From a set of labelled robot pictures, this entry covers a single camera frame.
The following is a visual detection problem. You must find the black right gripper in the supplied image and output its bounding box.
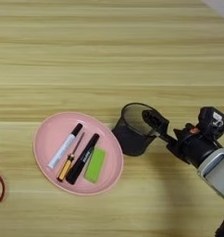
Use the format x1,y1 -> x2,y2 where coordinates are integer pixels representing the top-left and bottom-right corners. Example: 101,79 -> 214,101
142,109 -> 223,169

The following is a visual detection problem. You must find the black mesh pen cup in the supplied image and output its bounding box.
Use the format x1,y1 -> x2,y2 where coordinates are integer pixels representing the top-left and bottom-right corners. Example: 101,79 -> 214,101
111,102 -> 165,157

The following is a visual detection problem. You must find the black marker pen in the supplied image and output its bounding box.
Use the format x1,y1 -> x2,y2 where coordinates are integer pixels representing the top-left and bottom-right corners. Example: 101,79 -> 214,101
65,132 -> 101,185

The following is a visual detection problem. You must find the black box with white label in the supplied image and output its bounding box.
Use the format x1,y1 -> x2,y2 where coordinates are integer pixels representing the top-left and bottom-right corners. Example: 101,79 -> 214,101
197,106 -> 224,141

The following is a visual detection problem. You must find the green eraser block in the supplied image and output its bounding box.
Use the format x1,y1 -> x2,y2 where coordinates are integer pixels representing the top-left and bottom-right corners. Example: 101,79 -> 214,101
83,147 -> 107,184

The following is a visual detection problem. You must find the white marker with black cap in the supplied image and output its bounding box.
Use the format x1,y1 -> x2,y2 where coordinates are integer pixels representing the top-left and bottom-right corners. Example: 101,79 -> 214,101
47,122 -> 84,169

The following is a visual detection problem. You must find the pink oval plate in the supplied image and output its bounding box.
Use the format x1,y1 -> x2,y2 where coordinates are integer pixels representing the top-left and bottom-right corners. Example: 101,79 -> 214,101
32,111 -> 124,196

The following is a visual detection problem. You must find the yellow handled screwdriver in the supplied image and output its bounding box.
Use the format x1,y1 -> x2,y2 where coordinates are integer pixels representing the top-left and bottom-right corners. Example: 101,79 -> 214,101
56,131 -> 86,182

